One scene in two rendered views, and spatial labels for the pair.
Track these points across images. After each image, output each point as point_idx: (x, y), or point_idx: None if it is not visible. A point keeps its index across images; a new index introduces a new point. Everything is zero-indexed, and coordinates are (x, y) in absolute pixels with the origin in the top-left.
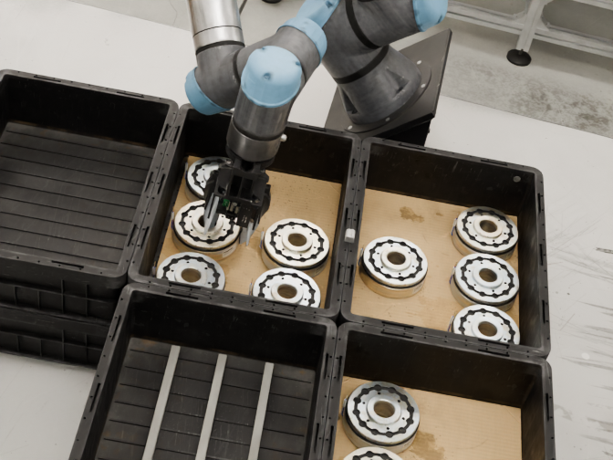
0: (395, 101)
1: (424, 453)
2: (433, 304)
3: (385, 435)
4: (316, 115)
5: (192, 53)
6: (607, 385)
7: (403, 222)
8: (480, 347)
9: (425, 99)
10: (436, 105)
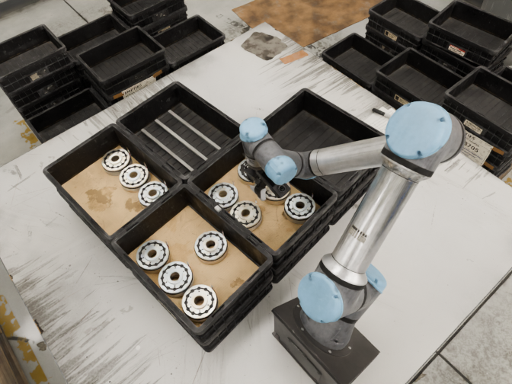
0: (302, 310)
1: (134, 204)
2: (185, 254)
3: (145, 188)
4: (366, 335)
5: (448, 299)
6: (119, 343)
7: (235, 276)
8: (135, 219)
9: (289, 318)
10: (279, 318)
